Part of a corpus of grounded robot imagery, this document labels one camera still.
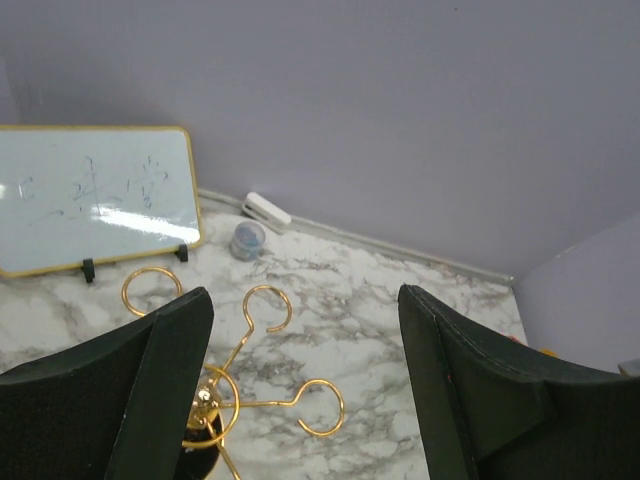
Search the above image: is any gold wire glass rack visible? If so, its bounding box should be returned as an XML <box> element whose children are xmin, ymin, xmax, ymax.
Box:
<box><xmin>121</xmin><ymin>267</ymin><xmax>346</xmax><ymax>480</ymax></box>

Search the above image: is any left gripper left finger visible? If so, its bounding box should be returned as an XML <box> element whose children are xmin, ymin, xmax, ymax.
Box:
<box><xmin>1</xmin><ymin>287</ymin><xmax>214</xmax><ymax>479</ymax></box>

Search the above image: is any white whiteboard eraser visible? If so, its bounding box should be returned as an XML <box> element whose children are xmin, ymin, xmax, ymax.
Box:
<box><xmin>242</xmin><ymin>192</ymin><xmax>292</xmax><ymax>233</ymax></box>

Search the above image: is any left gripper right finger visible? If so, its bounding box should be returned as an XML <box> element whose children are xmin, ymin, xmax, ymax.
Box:
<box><xmin>398</xmin><ymin>285</ymin><xmax>639</xmax><ymax>479</ymax></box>

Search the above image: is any whiteboard with wooden frame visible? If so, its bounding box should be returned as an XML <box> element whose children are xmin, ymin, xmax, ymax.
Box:
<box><xmin>1</xmin><ymin>125</ymin><xmax>204</xmax><ymax>277</ymax></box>

